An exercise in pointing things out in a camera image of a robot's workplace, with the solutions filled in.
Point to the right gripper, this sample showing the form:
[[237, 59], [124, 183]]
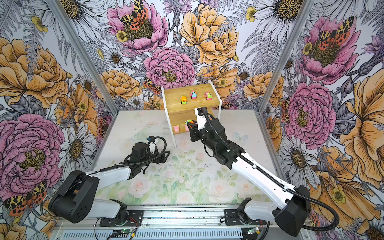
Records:
[[194, 131]]

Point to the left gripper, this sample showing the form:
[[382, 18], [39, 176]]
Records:
[[163, 158]]

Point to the pink green toy car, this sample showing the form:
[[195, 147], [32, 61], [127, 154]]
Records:
[[208, 96]]

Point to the pink blue toy car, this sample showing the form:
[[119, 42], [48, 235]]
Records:
[[193, 95]]

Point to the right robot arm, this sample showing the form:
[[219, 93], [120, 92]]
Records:
[[289, 208]]

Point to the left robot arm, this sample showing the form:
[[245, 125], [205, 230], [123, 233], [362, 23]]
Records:
[[76, 200]]

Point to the wooden two-tier shelf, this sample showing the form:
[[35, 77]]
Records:
[[177, 113]]

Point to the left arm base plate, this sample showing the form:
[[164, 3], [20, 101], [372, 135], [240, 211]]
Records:
[[131, 218]]

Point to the aluminium frame rail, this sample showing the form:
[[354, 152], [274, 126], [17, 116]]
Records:
[[176, 217]]

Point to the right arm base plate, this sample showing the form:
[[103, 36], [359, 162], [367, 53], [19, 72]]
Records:
[[232, 218]]

